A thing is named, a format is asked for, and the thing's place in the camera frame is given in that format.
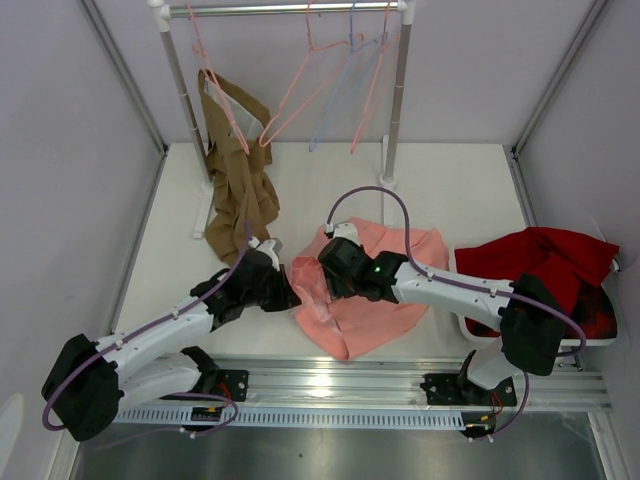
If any pink skirt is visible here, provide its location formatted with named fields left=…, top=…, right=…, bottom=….
left=290, top=217, right=449, bottom=361

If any pink wire hanger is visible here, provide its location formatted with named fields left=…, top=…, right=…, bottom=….
left=258, top=1, right=348, bottom=148
left=350, top=2, right=400, bottom=154

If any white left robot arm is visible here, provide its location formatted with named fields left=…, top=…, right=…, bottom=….
left=41, top=239, right=300, bottom=442

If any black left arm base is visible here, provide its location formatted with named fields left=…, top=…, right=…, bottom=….
left=191, top=353, right=249, bottom=402

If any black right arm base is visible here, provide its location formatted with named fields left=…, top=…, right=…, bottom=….
left=419, top=350, right=517, bottom=442

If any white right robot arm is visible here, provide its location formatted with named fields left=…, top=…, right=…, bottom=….
left=318, top=237, right=566, bottom=404

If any tan brown skirt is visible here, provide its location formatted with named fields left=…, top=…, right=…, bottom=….
left=198, top=70, right=280, bottom=264

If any pink hanger holding tan skirt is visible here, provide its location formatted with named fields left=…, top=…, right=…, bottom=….
left=186, top=4, right=250, bottom=154

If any red garment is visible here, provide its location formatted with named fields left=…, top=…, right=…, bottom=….
left=453, top=225, right=621, bottom=341

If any white perforated basket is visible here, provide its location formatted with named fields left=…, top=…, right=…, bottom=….
left=449, top=214, right=624, bottom=351

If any white garment rack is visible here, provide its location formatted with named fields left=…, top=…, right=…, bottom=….
left=147, top=1, right=416, bottom=240

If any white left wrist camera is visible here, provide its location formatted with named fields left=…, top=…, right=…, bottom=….
left=249, top=237, right=282, bottom=270

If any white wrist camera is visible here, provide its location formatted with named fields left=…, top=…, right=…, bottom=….
left=324, top=222, right=360, bottom=245
left=249, top=237, right=282, bottom=270

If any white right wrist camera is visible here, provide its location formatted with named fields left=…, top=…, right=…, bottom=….
left=324, top=222, right=360, bottom=245

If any aluminium mounting rail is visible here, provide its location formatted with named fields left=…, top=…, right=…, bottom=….
left=114, top=352, right=614, bottom=414

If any white slotted cable duct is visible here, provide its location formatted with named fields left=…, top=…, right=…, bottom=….
left=115, top=405, right=466, bottom=431

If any blue wire hanger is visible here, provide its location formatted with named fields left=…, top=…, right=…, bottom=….
left=309, top=1, right=387, bottom=152

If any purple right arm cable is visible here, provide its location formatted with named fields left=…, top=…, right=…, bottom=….
left=323, top=185, right=587, bottom=444

